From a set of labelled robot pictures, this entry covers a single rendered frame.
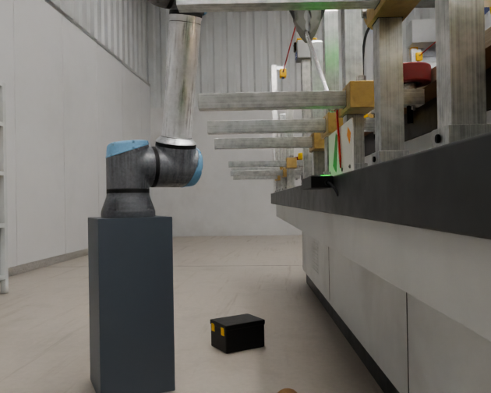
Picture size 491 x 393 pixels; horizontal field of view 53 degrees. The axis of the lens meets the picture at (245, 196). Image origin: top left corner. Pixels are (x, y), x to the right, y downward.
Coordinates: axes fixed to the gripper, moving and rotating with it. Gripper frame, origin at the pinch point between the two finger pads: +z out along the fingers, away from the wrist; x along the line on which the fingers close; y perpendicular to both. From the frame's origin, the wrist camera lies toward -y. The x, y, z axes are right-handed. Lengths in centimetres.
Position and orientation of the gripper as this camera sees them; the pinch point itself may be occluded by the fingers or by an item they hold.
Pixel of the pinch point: (307, 35)
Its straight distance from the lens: 114.7
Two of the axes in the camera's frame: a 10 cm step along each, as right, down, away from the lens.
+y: 0.1, 0.0, 10.0
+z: 0.2, 10.0, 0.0
